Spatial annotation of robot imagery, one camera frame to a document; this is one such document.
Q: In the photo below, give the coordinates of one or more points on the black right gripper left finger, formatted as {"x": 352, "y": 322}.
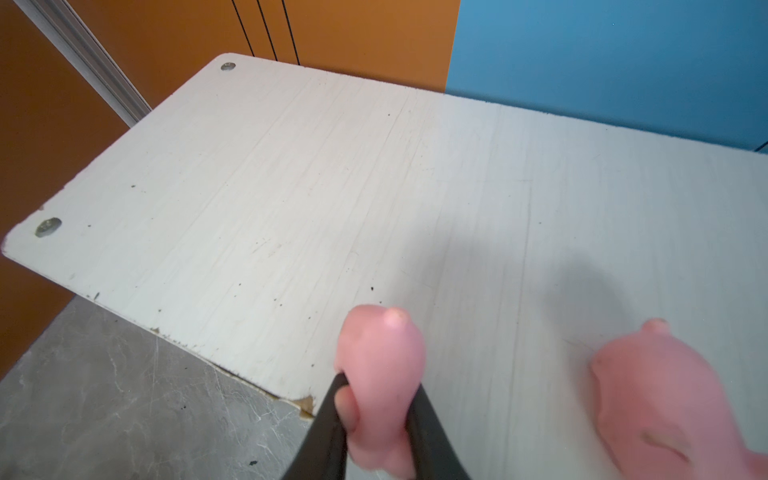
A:
{"x": 323, "y": 453}

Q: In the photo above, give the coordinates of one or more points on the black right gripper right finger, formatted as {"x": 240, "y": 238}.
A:
{"x": 432, "y": 453}

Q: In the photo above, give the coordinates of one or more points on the pink pig toy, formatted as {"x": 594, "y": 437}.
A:
{"x": 382, "y": 353}
{"x": 663, "y": 413}

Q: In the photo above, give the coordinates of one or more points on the white two-tier shelf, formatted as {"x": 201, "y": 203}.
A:
{"x": 250, "y": 211}

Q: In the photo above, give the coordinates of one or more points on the aluminium corner post left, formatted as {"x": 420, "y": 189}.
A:
{"x": 66, "y": 30}

